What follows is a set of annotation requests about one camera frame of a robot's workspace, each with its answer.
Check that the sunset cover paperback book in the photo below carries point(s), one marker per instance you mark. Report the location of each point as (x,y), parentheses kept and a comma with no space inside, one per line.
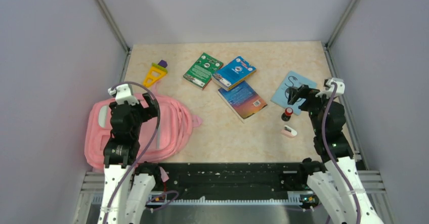
(243,100)

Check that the aluminium frame rail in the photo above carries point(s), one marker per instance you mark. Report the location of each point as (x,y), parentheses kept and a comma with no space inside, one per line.
(271,192)

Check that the light blue thin booklet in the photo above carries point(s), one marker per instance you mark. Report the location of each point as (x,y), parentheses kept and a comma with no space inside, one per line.
(292,79)

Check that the yellow and purple toy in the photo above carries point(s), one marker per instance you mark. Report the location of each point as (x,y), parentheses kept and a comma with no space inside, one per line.
(156,72)

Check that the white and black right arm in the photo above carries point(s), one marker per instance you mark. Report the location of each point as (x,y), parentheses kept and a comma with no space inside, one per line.
(335,180)

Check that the pink student backpack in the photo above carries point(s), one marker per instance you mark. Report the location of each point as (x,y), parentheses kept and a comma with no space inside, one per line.
(175,129)

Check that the green paperback book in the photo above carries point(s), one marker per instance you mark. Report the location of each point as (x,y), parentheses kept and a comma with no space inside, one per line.
(199,74)

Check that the blue paperback book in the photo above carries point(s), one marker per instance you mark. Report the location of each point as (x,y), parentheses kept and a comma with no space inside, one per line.
(232,74)

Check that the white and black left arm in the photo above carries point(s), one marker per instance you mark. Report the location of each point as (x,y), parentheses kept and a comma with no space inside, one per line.
(127,186)

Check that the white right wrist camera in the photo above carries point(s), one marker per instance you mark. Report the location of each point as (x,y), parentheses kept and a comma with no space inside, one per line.
(334,87)

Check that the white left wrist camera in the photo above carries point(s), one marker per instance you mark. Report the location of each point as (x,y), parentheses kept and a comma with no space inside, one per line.
(123,94)

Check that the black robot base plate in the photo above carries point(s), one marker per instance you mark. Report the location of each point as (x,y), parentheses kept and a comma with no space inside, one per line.
(232,181)

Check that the pink and white eraser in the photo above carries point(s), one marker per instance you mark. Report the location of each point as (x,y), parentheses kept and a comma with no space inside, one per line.
(289,131)

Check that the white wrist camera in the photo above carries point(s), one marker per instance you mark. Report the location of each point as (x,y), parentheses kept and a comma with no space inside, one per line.
(334,87)
(123,94)

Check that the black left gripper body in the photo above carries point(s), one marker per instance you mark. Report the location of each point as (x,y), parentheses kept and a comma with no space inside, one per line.
(142,114)

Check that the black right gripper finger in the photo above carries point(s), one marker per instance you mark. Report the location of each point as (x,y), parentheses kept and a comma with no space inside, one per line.
(292,95)
(303,91)

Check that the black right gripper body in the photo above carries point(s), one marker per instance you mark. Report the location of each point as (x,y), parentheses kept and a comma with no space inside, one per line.
(312,104)

